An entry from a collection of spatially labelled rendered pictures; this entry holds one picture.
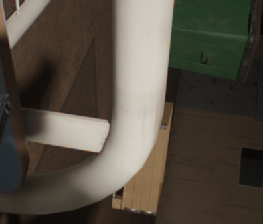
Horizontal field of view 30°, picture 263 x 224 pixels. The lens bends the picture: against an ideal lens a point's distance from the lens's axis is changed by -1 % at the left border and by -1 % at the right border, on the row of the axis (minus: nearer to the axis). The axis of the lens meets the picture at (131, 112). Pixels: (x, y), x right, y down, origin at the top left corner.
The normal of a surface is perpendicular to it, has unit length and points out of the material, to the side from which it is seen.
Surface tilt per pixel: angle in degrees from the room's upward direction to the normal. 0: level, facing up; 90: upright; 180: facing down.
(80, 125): 90
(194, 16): 94
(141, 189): 90
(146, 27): 73
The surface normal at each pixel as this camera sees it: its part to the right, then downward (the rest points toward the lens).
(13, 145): -0.19, 0.67
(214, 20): -0.11, -0.47
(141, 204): -0.17, 0.35
